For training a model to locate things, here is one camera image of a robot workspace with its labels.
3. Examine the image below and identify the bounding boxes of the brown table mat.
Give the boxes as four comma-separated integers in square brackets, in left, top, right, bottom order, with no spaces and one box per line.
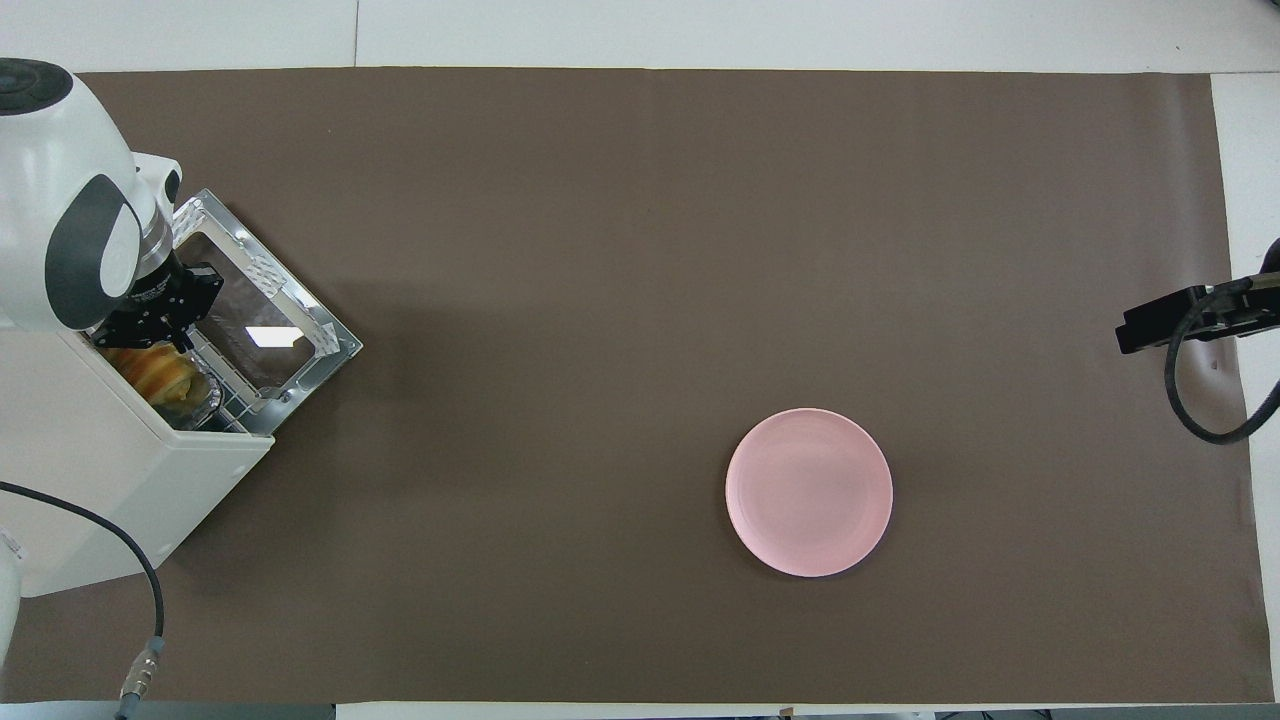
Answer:
[0,67,1276,704]

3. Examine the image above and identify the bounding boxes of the metal wire oven rack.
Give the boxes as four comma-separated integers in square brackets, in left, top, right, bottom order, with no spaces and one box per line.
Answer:
[190,340,256,434]

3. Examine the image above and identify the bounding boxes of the golden spiral bread roll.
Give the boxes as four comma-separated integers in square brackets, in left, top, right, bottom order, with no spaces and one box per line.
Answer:
[100,343,201,406]

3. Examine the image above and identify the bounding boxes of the aluminium foil tray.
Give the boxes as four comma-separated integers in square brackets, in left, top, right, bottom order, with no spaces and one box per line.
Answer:
[150,368,224,421]

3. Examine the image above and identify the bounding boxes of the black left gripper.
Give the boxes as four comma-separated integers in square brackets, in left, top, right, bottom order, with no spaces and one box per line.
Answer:
[95,262,223,351]

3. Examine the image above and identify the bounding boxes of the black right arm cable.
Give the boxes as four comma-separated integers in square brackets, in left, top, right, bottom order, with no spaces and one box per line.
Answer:
[1165,285,1280,444]

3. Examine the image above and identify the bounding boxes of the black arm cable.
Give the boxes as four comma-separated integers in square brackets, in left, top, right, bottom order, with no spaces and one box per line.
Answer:
[1165,285,1280,444]
[0,480,166,720]

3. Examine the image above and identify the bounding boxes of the glass oven door metal frame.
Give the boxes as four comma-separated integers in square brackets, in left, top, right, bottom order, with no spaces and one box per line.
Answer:
[170,189,363,438]

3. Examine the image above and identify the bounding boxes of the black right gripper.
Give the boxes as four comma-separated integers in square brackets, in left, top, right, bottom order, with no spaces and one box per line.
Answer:
[1118,278,1280,354]

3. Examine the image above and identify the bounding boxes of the white toaster oven body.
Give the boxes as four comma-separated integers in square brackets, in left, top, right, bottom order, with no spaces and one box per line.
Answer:
[0,325,276,599]

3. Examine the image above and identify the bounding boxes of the pink round plate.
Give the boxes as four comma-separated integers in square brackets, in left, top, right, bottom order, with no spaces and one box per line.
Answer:
[726,407,894,578]

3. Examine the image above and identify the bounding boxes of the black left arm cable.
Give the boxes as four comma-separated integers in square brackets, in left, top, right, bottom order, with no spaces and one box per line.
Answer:
[0,480,166,720]

